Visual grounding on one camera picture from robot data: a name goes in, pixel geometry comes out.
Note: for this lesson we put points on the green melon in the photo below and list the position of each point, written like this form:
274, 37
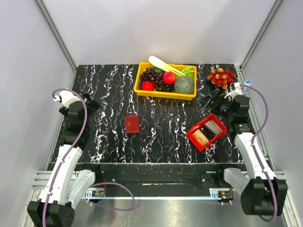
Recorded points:
184, 85

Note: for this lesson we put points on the dark green cucumber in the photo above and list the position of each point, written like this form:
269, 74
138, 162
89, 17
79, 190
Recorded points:
158, 70

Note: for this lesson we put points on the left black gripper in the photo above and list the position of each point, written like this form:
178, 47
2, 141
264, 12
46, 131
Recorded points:
92, 106

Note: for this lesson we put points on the red apple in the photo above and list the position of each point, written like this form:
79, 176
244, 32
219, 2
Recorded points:
169, 78
147, 86

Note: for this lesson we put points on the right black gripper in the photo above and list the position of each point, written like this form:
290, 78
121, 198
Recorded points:
217, 96

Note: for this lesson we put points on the red card holder wallet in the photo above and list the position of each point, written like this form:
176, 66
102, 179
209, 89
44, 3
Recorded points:
132, 124

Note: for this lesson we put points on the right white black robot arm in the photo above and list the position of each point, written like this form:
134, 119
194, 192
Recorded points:
261, 192

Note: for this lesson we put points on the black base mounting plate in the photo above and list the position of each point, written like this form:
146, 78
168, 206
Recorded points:
200, 175

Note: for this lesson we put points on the yellow plastic fruit tray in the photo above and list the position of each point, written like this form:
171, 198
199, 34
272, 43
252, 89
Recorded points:
174, 95

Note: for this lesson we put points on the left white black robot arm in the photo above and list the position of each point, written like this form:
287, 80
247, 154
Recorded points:
57, 203

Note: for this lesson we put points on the stack of credit cards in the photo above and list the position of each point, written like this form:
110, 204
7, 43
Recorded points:
207, 132

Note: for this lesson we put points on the red apple upper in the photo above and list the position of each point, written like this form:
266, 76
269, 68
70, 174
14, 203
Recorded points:
169, 78

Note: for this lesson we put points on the clear water bottle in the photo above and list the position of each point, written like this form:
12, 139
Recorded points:
245, 87

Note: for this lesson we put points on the green lettuce leaf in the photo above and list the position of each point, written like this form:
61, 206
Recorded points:
189, 70

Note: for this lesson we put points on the dark purple grape bunch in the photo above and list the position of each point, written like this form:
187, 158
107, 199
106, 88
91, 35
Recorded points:
157, 79

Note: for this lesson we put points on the red apple lower left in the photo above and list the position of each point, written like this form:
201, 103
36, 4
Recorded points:
147, 86

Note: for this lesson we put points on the white green leek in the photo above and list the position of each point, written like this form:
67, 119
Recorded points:
158, 63

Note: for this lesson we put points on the red plastic card bin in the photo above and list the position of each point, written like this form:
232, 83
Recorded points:
201, 123

